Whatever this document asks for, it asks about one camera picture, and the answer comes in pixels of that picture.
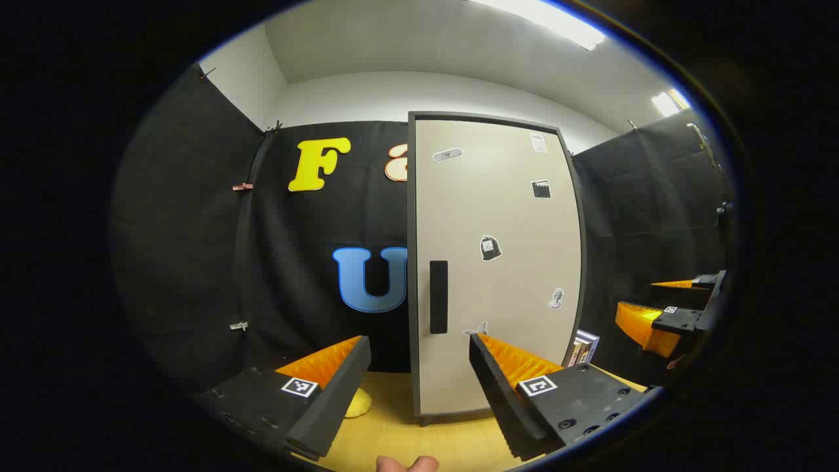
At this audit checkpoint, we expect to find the beige cabinet door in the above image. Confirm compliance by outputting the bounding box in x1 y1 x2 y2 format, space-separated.
415 119 584 415

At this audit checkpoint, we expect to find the small ceiling light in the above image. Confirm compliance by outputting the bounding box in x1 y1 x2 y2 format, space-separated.
651 88 690 119

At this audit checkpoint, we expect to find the black cabinet door handle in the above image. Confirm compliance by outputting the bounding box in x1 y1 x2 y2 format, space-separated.
429 260 449 335

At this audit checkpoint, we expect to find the long ceiling light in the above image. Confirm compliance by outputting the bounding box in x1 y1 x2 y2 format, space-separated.
472 0 607 52

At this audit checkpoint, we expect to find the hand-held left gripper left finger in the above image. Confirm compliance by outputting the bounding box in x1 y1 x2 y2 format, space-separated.
197 336 372 462

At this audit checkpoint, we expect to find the dark grey cabinet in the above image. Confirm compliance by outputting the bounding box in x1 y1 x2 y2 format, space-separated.
406 110 589 428

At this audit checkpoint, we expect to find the yellow coaster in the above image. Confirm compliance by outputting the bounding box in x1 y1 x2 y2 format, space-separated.
344 387 373 419

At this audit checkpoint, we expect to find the black backdrop cloth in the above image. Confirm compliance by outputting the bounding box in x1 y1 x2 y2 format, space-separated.
111 62 735 394

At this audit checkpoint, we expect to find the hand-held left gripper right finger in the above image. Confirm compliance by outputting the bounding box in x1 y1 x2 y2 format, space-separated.
469 332 656 462

